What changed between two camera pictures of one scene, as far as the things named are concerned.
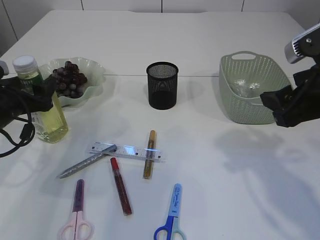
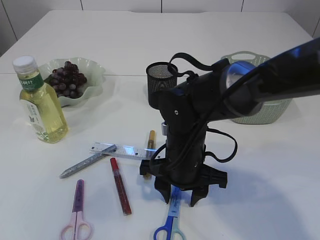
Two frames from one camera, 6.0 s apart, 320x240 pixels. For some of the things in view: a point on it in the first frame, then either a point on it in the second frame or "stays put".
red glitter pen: x=120 y=186 stays put
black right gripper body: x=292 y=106 → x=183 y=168
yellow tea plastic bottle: x=50 y=125 stays put
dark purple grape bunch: x=69 y=82 stays put
